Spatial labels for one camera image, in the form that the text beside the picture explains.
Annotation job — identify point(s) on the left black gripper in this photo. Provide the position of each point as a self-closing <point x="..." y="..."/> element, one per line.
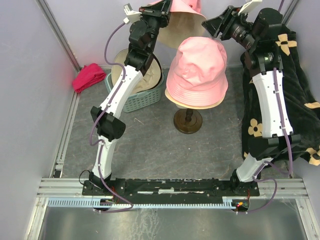
<point x="160" y="10"/>

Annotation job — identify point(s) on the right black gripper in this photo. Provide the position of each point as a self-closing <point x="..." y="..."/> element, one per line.
<point x="224" y="23"/>

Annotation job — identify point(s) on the pink beige bucket hat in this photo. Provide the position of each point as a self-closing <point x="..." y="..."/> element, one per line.
<point x="198" y="71"/>
<point x="185" y="22"/>

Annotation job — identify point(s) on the peach bucket hat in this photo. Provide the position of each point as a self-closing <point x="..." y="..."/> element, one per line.
<point x="195" y="106"/>

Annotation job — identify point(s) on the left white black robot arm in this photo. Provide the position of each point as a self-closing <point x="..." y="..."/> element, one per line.
<point x="145" y="25"/>

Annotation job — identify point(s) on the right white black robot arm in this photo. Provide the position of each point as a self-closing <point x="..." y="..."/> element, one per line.
<point x="262" y="42"/>

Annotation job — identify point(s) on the beige hat in basket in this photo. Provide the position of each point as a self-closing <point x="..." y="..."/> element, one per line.
<point x="150" y="79"/>

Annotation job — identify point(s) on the teal plastic basket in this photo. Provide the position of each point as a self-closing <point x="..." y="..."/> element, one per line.
<point x="142" y="100"/>

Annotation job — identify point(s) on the red cloth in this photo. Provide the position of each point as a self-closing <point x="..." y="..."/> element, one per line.
<point x="89" y="75"/>

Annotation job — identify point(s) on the dark wooden hat stand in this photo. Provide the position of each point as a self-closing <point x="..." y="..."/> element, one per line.
<point x="187" y="121"/>

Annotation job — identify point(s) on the black floral blanket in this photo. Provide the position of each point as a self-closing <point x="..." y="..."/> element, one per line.
<point x="302" y="108"/>

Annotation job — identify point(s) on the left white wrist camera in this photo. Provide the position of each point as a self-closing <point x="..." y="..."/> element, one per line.
<point x="131" y="15"/>

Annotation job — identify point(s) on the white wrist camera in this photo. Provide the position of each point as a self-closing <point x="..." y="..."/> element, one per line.
<point x="131" y="15"/>
<point x="249" y="6"/>

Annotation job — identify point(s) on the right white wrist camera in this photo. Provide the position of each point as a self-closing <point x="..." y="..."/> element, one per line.
<point x="249" y="6"/>

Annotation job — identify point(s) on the right aluminium frame post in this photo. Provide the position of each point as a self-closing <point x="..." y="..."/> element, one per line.
<point x="287" y="9"/>

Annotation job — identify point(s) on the aluminium frame post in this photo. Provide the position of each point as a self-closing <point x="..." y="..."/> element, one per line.
<point x="287" y="9"/>
<point x="48" y="14"/>

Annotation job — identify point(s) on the left aluminium frame post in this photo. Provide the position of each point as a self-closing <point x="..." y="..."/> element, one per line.
<point x="48" y="14"/>

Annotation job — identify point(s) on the light blue cable duct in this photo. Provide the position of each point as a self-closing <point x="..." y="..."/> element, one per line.
<point x="104" y="203"/>

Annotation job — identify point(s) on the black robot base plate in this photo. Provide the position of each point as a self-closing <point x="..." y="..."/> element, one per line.
<point x="171" y="191"/>

